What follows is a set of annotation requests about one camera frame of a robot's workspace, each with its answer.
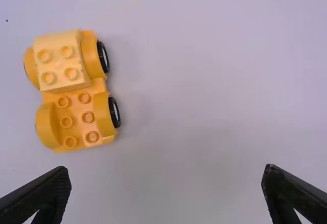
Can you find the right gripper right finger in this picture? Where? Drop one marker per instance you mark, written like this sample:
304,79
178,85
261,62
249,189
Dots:
286,193

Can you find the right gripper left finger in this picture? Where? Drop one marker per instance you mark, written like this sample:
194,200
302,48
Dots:
46,190

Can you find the yellow toy car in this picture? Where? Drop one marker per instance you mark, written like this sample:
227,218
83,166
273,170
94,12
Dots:
76,116

